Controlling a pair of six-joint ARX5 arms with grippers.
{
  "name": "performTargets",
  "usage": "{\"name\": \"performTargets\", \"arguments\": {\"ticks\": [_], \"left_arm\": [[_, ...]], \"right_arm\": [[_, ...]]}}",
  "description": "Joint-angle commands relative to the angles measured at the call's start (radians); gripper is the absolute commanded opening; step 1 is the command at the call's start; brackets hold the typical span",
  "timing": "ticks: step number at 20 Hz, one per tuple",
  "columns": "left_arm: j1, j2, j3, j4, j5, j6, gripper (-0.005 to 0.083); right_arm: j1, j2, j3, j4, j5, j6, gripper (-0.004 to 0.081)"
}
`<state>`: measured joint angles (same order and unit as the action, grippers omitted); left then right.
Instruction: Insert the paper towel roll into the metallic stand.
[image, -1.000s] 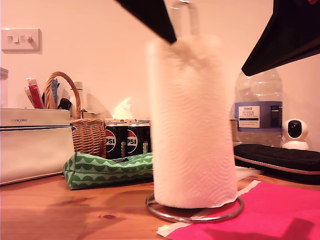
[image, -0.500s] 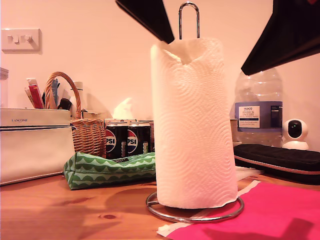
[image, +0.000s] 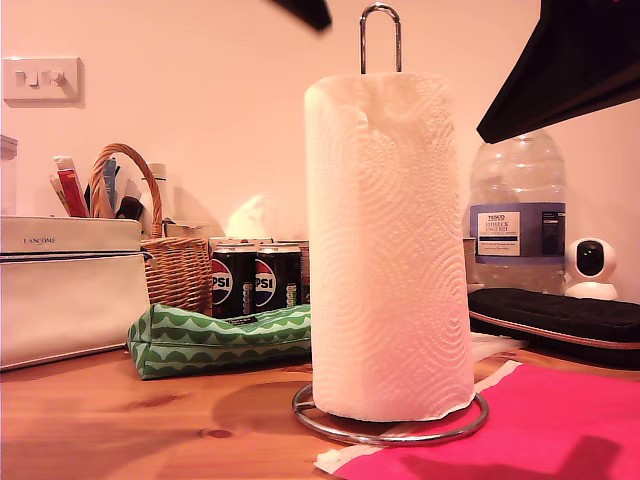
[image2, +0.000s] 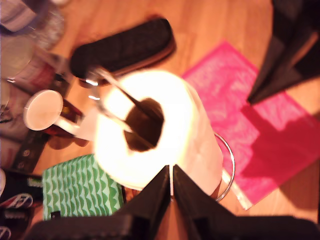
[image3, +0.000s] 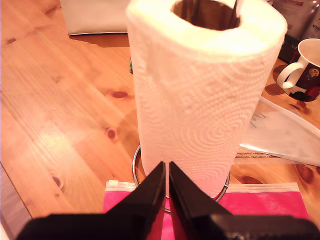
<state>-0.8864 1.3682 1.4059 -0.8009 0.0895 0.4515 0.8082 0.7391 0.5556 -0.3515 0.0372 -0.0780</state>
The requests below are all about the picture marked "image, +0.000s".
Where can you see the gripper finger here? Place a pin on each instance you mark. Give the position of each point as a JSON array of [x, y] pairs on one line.
[[310, 12], [575, 65]]

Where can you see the small white round camera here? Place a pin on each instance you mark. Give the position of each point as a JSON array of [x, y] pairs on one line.
[[590, 265]]

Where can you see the black zip case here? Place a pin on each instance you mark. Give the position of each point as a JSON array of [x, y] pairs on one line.
[[550, 315]]

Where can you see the clear plastic container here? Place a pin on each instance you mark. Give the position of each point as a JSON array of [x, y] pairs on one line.
[[7, 175]]

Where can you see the clear plastic printed bag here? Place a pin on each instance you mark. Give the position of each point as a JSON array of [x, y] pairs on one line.
[[495, 347]]

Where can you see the white tube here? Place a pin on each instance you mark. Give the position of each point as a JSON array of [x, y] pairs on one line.
[[57, 192]]

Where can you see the white tissue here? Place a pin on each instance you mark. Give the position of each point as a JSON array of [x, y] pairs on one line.
[[250, 217]]

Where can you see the small white box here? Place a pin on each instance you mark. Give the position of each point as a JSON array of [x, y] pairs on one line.
[[185, 230]]

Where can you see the white bottle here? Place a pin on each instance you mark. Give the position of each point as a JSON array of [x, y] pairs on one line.
[[155, 190]]

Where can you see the blue packet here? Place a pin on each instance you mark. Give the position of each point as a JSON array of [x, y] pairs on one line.
[[111, 180]]

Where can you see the large clear water bottle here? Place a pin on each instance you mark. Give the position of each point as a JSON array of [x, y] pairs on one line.
[[520, 175]]

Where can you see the pink plastic mailer bag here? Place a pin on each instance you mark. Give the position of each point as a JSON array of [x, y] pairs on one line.
[[525, 430]]

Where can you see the green wave-patterned pouch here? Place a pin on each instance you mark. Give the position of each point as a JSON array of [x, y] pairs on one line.
[[225, 340]]

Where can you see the tissue box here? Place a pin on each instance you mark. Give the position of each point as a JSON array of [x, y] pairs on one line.
[[240, 242]]

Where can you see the red and white box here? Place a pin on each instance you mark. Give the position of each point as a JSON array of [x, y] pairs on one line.
[[72, 192]]

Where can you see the white wall light switch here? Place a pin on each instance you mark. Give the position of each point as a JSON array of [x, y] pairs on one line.
[[42, 80]]

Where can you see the white Lancome toiletry bag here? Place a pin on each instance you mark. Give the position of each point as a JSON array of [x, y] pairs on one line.
[[65, 300]]

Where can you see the white paper towel roll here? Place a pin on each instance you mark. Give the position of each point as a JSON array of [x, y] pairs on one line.
[[385, 250]]

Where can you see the black Pepsi can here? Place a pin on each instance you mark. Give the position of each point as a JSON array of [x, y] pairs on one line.
[[277, 277], [232, 280]]

